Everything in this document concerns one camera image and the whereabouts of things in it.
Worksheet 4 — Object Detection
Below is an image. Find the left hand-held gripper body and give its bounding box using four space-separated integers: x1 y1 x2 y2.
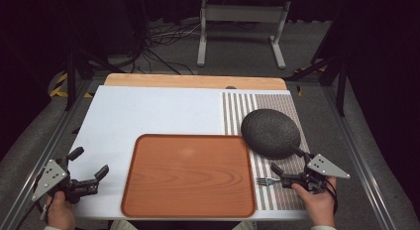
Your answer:
32 157 100 205

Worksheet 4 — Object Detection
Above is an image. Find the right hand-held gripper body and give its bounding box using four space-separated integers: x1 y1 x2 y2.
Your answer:
280 153 352 195

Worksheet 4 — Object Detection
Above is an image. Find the silver fork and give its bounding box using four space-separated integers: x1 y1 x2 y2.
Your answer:
256 176 282 187

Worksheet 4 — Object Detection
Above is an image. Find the dark speckled oval plate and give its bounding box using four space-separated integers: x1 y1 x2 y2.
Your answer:
240 108 302 161

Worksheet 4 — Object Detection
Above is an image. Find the brown wood-grain tray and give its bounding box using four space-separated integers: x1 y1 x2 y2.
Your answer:
120 133 257 219

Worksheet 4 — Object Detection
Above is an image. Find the person's left hand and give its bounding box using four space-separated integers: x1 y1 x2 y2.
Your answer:
44 189 77 230

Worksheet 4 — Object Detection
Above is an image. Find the person's right hand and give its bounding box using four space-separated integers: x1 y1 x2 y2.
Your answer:
291 176 339 228

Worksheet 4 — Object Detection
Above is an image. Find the striped placemat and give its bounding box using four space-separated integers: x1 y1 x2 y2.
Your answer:
220 91 312 212

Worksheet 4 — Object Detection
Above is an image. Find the yellow black floor tape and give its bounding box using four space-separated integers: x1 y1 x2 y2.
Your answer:
49 72 94 100

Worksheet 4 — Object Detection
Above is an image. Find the white table mat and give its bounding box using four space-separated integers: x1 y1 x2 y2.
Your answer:
68 84 311 222

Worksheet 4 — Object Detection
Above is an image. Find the black tripod stand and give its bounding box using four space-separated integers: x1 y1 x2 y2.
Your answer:
62 23 128 113
286 10 352 118

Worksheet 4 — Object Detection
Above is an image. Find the wooden table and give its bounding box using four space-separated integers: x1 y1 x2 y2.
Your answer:
103 72 288 91

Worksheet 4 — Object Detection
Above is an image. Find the white metal stand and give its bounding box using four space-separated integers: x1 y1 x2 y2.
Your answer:
196 0 292 70

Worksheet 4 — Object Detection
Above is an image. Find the aluminium rail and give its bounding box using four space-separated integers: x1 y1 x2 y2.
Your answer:
0 80 97 230
320 85 399 230

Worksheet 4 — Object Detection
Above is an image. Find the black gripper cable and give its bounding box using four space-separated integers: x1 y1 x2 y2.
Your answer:
324 177 340 215

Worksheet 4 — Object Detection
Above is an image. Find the tangle of floor cables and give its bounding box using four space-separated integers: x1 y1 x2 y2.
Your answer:
130 20 203 76

